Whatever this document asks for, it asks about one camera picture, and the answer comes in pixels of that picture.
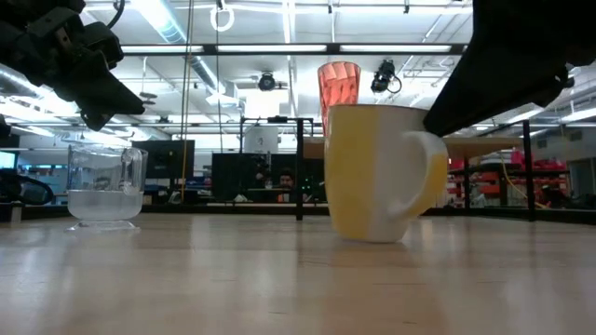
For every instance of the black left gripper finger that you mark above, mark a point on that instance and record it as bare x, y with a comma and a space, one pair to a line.
109, 97
95, 121

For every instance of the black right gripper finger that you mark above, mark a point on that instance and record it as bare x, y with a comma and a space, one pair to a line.
493, 88

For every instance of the clear glass cup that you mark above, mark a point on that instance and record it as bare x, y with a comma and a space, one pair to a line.
104, 191

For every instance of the yellow and white mug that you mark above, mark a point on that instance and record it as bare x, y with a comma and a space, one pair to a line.
368, 172

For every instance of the red faceted plastic tumbler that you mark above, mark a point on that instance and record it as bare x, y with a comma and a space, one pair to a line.
338, 86

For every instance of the black monitor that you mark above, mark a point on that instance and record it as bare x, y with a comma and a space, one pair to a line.
164, 159

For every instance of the red storage rack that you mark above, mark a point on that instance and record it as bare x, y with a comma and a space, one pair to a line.
484, 179

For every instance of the black curved tube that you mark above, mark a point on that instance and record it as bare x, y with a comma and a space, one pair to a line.
28, 188

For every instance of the overhead light bar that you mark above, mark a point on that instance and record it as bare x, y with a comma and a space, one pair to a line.
279, 48

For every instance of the person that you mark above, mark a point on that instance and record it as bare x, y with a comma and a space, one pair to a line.
286, 183

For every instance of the silver ceiling duct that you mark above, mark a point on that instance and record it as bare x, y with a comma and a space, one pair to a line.
172, 28

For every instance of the black hanging camera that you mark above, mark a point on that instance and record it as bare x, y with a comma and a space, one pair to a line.
383, 76

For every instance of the round black ceiling camera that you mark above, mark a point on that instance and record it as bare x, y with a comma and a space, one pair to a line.
266, 82

